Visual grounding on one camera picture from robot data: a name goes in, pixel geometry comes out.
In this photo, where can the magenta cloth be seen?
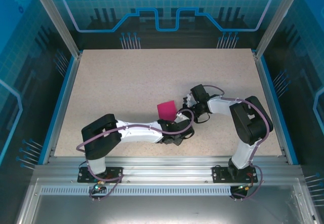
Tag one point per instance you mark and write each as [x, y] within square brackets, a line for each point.
[167, 110]

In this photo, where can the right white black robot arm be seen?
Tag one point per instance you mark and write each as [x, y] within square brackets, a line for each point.
[220, 106]

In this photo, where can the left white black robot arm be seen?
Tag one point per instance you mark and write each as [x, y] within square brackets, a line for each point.
[136, 134]

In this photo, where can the metal sheet tray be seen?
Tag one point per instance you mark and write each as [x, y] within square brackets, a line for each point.
[164, 208]

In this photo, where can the right base LED connector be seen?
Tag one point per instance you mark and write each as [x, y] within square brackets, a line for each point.
[245, 186]

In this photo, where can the base led connector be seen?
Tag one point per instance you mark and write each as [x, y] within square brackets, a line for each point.
[97, 187]
[245, 186]

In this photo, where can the left base LED connector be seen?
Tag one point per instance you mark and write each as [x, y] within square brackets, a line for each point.
[97, 187]

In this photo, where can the aluminium mounting rail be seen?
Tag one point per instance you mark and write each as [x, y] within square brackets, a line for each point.
[164, 168]

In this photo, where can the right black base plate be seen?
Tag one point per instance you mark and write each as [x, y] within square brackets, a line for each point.
[217, 174]

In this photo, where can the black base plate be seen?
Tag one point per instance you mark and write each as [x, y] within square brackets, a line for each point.
[217, 174]
[114, 171]

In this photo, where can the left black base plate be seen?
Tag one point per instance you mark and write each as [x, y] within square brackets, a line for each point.
[114, 171]

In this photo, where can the right blue-edged side rail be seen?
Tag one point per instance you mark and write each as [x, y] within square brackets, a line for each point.
[271, 107]

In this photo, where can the blue-edged side rail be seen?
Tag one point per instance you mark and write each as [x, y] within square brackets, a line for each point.
[63, 107]
[271, 107]

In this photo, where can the right aluminium frame post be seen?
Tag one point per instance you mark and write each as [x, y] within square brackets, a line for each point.
[274, 18]

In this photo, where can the aluminium frame post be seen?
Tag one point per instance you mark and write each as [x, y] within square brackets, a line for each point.
[274, 18]
[57, 18]

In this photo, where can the left blue-edged side rail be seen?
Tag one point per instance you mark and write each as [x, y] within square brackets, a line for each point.
[63, 107]

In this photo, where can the left aluminium frame post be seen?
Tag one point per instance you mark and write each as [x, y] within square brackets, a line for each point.
[57, 18]

